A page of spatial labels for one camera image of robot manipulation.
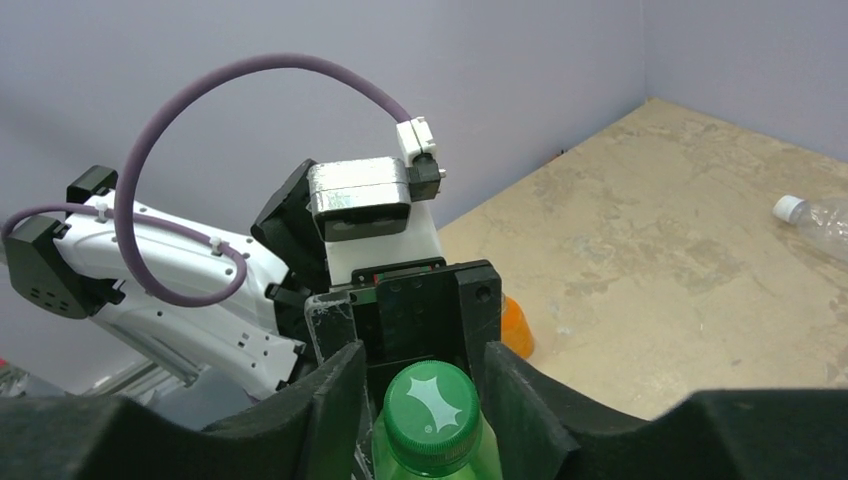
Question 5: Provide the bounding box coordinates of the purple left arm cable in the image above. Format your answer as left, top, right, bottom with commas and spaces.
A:
0, 53, 415, 309

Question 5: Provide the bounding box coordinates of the green plastic bottle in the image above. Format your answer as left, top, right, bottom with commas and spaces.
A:
372, 418, 503, 479

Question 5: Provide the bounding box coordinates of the green bottle cap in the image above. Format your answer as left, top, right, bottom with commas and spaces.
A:
382, 360, 482, 442

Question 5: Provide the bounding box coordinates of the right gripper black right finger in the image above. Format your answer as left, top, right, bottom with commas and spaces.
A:
484, 342, 847, 479

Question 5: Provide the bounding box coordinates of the orange juice bottle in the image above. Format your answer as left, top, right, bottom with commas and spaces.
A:
501, 295, 535, 360

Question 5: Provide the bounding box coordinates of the clear plastic bottle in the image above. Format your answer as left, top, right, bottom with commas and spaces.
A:
772, 195, 847, 263

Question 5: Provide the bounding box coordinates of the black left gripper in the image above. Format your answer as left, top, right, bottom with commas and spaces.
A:
304, 258, 502, 391

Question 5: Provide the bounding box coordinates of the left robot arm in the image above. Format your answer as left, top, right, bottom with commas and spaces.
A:
1, 154, 502, 400

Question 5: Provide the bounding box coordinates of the aluminium frame rail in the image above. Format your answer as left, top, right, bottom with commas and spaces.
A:
0, 354, 200, 399

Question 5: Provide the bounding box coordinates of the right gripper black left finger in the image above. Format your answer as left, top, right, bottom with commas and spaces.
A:
1, 341, 366, 479

